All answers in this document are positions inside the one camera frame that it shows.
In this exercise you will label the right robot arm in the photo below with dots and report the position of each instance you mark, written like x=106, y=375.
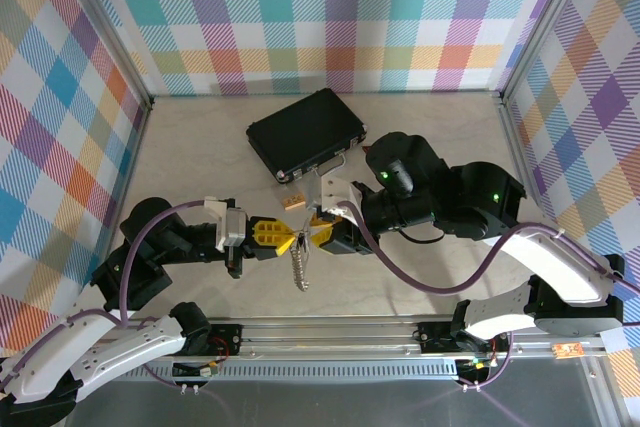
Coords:
x=550, y=262

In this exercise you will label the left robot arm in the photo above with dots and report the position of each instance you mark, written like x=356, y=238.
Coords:
x=145, y=342

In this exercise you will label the small orange wooden block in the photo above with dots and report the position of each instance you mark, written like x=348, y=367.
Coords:
x=294, y=202

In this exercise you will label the black briefcase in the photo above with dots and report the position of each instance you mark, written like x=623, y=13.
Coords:
x=305, y=132

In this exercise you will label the small controller board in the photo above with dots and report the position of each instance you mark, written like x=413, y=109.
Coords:
x=475, y=367
x=197, y=371

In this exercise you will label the grey metal sheet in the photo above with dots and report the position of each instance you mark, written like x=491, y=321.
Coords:
x=325, y=404

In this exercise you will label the small orange card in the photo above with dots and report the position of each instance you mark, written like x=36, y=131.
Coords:
x=567, y=350

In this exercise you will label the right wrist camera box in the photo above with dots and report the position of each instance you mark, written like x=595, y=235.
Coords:
x=335, y=194

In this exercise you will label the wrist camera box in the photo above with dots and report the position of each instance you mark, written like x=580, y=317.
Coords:
x=232, y=229
x=335, y=194

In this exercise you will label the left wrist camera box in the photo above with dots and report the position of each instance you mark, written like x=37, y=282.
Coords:
x=232, y=229

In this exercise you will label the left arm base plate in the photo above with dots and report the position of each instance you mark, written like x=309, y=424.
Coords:
x=227, y=339

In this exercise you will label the aluminium front rail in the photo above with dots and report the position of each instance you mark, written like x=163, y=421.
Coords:
x=325, y=339

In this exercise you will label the aluminium side rail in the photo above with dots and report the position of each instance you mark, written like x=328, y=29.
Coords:
x=515, y=137
x=137, y=142

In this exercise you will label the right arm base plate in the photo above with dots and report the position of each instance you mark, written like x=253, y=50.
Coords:
x=432, y=337

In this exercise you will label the aluminium frame post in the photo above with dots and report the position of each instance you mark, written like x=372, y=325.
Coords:
x=544, y=22
x=115, y=32

